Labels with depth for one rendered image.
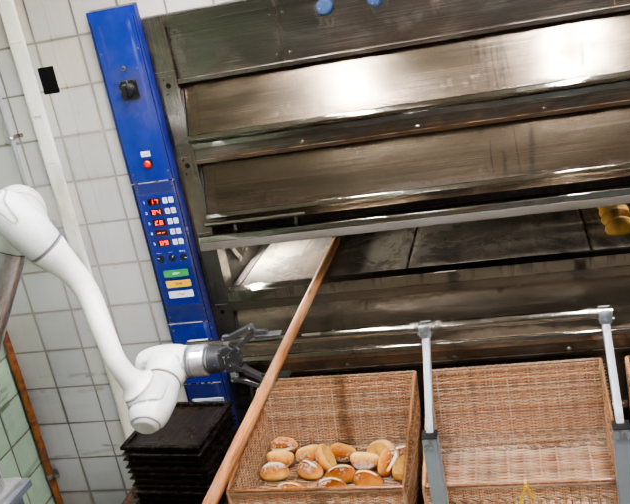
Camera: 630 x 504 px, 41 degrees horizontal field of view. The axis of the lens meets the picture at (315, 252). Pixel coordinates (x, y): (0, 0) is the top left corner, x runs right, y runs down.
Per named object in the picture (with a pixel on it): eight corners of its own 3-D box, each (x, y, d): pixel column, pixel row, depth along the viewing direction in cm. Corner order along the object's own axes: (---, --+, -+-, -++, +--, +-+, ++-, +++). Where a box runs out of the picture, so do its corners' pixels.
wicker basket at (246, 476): (273, 445, 304) (258, 377, 295) (430, 439, 289) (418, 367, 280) (232, 534, 260) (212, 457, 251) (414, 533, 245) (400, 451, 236)
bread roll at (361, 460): (376, 451, 274) (374, 468, 271) (382, 458, 279) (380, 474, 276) (347, 449, 278) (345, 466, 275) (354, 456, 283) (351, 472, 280)
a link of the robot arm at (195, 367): (199, 367, 241) (218, 366, 239) (188, 383, 233) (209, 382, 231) (192, 339, 238) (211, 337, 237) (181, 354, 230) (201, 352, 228)
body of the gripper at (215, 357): (210, 339, 236) (241, 337, 234) (217, 366, 239) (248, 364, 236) (201, 352, 229) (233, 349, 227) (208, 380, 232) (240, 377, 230)
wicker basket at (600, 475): (436, 439, 288) (424, 367, 279) (609, 430, 275) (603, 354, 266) (426, 533, 244) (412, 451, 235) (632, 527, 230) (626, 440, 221)
